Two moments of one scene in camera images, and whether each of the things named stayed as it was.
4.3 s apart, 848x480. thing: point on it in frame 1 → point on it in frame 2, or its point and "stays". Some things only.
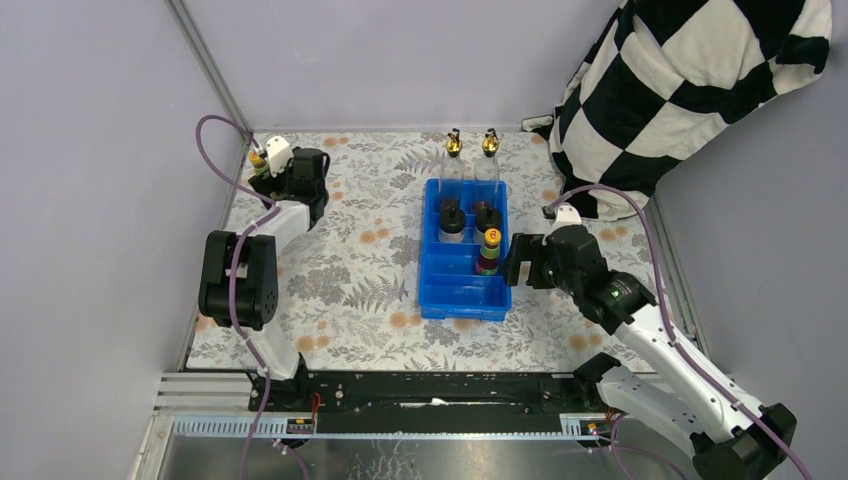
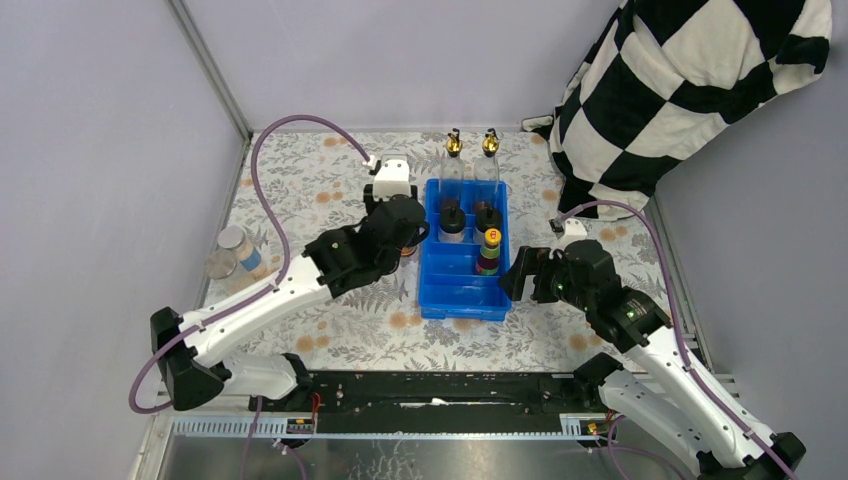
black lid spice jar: [452, 225] stays
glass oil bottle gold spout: [452, 175] stays
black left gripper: [267, 185] → [368, 200]
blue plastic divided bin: [450, 287] stays
